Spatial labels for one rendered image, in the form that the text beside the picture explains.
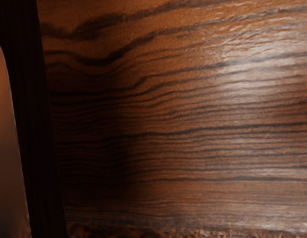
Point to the dark brown wooden cabinet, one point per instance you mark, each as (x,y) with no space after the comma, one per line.
(193,124)

